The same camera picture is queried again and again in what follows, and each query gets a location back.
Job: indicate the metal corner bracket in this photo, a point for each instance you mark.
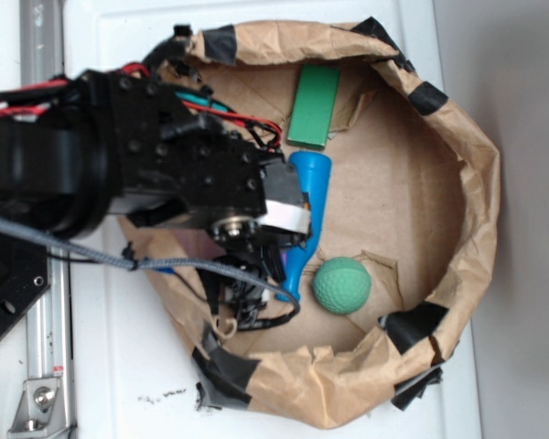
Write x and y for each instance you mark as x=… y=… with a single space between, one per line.
x=40 y=412

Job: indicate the brown paper bag bin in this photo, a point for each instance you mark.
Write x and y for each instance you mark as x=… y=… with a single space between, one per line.
x=414 y=196

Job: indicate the green wooden block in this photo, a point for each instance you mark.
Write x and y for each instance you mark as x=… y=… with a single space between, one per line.
x=313 y=106

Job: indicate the aluminium rail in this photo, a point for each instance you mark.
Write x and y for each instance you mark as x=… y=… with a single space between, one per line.
x=49 y=326

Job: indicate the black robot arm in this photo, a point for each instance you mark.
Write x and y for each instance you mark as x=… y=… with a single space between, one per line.
x=74 y=151

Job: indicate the green golf ball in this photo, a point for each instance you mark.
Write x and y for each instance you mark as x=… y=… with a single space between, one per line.
x=342 y=285

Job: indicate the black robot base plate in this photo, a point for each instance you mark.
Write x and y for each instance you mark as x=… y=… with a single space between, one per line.
x=24 y=278

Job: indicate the white tray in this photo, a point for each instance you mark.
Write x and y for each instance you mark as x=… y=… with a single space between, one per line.
x=133 y=378

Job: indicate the blue plastic bowling pin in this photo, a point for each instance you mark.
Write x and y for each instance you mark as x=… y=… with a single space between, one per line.
x=314 y=170

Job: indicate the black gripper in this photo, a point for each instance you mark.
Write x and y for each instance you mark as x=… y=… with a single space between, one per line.
x=284 y=245

